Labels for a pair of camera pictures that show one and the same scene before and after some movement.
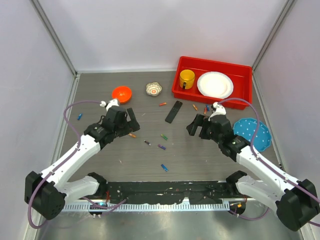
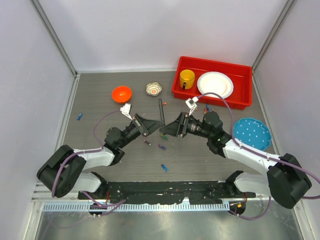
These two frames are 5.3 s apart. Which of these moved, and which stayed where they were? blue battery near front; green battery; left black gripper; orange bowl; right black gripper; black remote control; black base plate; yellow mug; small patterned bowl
Moved: right black gripper; black remote control; left black gripper
Stayed: yellow mug; green battery; black base plate; small patterned bowl; blue battery near front; orange bowl
